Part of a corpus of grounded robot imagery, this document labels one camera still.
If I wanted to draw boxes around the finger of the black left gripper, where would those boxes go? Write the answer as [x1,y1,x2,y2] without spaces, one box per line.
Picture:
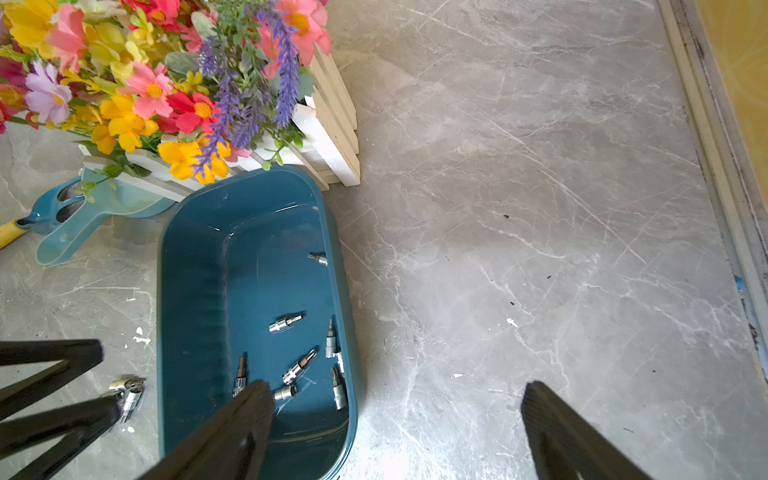
[0,339,105,421]
[1,396,121,479]

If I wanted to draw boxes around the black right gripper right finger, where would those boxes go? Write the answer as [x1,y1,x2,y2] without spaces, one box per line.
[521,381,649,480]

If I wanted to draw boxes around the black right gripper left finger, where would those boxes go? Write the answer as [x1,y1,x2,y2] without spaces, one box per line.
[142,380,275,479]

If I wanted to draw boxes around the silver socket bit brown tip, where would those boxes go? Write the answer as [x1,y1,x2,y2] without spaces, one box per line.
[282,348,317,386]

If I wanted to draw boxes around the dark teal storage box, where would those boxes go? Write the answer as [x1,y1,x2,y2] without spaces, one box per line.
[156,167,364,479]

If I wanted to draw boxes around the light blue plastic scoop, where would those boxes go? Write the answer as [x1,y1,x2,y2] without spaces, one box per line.
[36,179,175,266]

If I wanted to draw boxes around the white picket flower planter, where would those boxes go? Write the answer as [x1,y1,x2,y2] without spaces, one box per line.
[1,1,361,201]

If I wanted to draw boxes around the yellow handled blue garden fork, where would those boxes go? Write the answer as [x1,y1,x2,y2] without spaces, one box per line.
[1,177,85,248]

